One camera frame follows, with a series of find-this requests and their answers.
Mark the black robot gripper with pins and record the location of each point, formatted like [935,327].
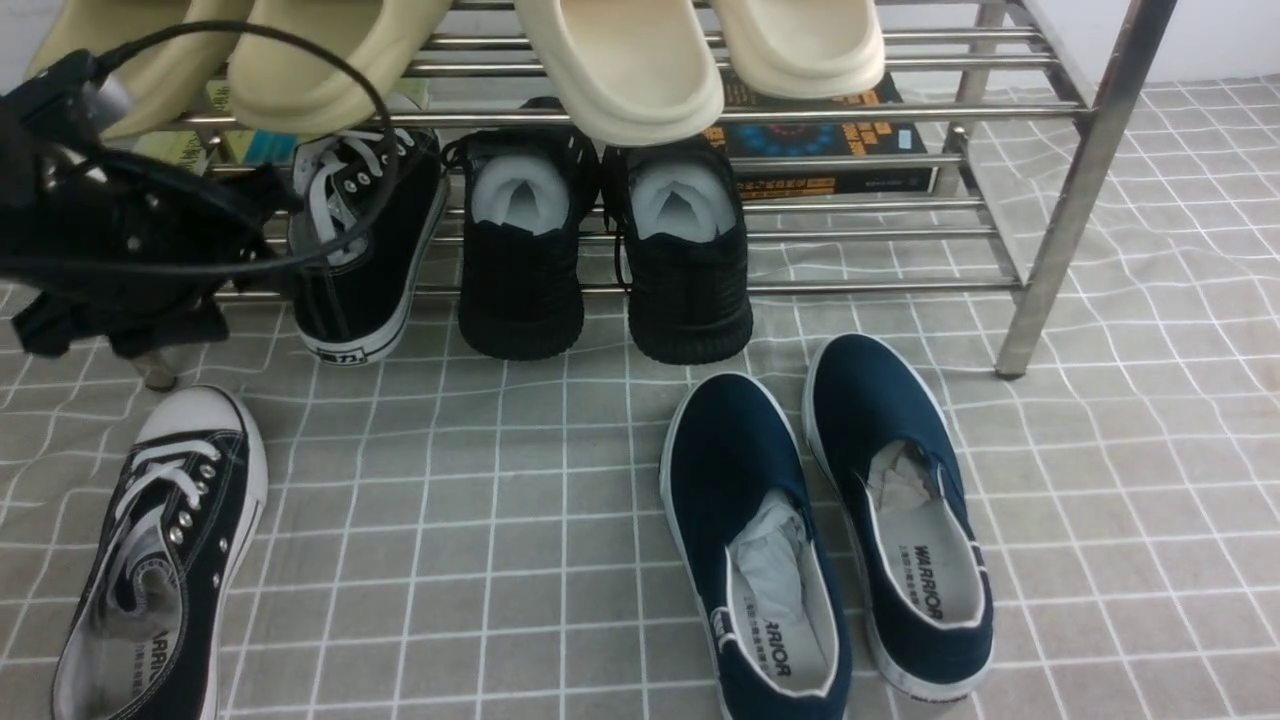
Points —
[116,244]

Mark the black canvas sneaker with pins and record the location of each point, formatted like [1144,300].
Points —
[144,640]
[352,308]

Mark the navy slip-on shoe left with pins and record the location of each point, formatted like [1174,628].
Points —
[734,490]

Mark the navy slip-on shoe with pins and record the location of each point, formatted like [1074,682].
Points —
[880,437]
[734,490]

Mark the stainless steel shoe rack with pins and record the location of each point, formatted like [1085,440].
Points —
[1004,119]

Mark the navy slip-on shoe right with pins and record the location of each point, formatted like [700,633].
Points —
[880,437]

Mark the green blue book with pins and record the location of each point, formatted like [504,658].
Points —
[200,150]

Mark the beige slipper far left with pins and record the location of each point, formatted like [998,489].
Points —
[161,82]

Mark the beige slipper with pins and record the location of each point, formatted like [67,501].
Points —
[281,89]
[161,82]

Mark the black knit sneaker left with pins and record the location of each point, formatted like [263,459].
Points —
[527,190]

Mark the black knit sneaker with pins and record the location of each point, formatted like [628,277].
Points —
[527,190]
[681,233]

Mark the grey checked floor cloth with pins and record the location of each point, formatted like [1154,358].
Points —
[448,537]

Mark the cream slipper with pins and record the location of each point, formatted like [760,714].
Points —
[808,50]
[629,73]

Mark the black knit sneaker right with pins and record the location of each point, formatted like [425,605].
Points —
[681,233]

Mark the black orange book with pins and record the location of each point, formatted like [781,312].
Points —
[788,161]

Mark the cream slipper far right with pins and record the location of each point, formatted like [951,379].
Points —
[808,50]

